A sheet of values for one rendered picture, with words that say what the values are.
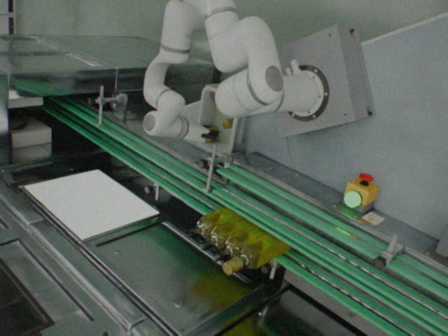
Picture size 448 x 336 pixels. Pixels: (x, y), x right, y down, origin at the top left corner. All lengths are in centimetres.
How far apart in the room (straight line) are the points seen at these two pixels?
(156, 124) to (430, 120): 75
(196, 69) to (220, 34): 139
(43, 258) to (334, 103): 95
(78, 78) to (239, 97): 113
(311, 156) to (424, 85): 40
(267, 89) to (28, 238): 91
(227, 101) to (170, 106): 32
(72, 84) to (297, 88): 113
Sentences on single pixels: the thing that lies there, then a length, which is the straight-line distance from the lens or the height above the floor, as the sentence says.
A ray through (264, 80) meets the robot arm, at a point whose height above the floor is 117.
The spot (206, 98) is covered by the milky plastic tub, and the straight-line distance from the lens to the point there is 157.
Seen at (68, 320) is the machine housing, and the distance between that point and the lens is 126.
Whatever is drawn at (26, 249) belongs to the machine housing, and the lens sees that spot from 151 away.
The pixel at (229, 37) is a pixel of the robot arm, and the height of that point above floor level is 117.
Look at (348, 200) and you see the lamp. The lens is 127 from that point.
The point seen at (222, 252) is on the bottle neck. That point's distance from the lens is 123.
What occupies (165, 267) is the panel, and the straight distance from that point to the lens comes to 137.
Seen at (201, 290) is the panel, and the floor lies 116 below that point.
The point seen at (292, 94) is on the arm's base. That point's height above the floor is 99.
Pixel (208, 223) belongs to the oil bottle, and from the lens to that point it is 130.
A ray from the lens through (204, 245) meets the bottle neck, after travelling 127.
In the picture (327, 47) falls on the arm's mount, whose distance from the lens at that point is 123.
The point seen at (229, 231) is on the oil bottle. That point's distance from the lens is 129.
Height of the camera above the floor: 193
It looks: 45 degrees down
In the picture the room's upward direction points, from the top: 106 degrees counter-clockwise
